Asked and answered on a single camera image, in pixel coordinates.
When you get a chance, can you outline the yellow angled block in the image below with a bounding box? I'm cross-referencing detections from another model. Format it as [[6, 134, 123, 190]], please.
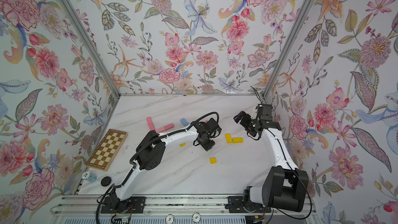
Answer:
[[225, 133, 233, 144]]

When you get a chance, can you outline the light blue long block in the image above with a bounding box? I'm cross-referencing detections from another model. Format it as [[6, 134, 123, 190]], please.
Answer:
[[180, 118, 189, 127]]

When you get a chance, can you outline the small yellow cube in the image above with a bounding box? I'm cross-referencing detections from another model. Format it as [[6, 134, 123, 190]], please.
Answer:
[[210, 157, 217, 164]]

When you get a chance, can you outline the pink rectangular block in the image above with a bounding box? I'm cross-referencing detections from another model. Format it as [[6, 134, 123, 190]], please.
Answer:
[[155, 123, 174, 133]]

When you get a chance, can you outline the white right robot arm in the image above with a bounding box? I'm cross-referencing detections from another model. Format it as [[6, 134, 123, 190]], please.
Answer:
[[234, 104, 309, 213]]

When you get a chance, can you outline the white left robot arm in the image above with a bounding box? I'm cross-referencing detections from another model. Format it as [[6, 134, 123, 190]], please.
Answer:
[[103, 117, 222, 211]]

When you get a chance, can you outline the wooden chessboard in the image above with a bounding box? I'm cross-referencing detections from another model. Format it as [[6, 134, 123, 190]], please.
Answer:
[[86, 129, 128, 171]]

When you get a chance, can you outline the black round puck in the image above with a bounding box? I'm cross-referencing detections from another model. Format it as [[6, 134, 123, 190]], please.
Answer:
[[101, 176, 112, 187]]

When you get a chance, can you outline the aluminium frame post left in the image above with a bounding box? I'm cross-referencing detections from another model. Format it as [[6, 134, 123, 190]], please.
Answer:
[[59, 0, 121, 100]]

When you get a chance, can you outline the aluminium frame post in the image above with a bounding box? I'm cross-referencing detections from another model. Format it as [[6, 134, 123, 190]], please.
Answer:
[[59, 0, 121, 100], [263, 0, 315, 99]]

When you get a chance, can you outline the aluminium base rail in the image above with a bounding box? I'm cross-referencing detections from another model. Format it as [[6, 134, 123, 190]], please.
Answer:
[[51, 194, 316, 217]]

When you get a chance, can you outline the aluminium frame post right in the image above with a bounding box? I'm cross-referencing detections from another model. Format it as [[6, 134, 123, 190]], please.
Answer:
[[263, 0, 315, 99]]

